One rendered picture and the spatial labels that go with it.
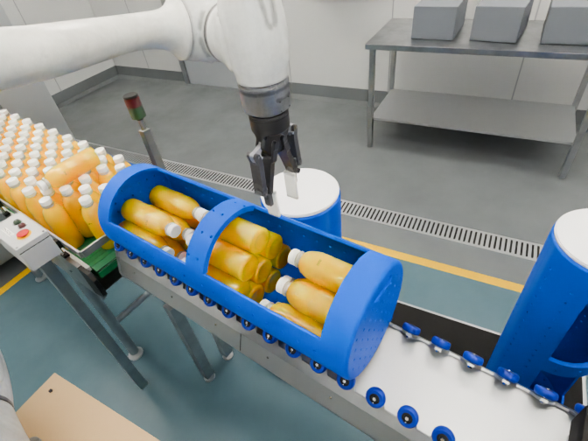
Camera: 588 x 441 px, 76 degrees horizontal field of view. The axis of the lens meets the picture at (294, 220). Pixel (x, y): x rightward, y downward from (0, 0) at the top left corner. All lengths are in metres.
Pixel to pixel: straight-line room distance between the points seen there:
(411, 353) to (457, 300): 1.33
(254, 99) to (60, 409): 0.81
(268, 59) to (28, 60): 0.31
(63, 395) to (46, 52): 0.78
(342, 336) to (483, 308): 1.66
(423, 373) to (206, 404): 1.29
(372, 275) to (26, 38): 0.64
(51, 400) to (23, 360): 1.64
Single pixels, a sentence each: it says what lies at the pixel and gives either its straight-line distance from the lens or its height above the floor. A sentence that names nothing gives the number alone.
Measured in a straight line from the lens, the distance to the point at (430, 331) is 2.02.
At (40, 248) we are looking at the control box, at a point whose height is 1.06.
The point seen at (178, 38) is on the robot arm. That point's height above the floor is 1.66.
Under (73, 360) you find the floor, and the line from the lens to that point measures 2.55.
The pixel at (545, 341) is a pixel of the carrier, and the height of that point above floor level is 0.69.
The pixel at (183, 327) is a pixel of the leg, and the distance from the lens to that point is 1.72.
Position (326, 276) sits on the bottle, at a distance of 0.83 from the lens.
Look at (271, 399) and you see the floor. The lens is 2.01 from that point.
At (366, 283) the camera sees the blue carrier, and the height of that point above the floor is 1.23.
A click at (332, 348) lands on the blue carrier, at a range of 0.79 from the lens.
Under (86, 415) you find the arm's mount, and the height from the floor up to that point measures 1.01.
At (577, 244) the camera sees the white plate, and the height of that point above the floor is 1.04.
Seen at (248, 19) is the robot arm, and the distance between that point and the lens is 0.62.
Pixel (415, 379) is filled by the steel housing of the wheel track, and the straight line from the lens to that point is 1.01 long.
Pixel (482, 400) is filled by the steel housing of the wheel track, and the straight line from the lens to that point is 1.02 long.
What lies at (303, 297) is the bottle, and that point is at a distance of 0.84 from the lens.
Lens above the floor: 1.83
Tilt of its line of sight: 41 degrees down
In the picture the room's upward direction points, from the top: 8 degrees counter-clockwise
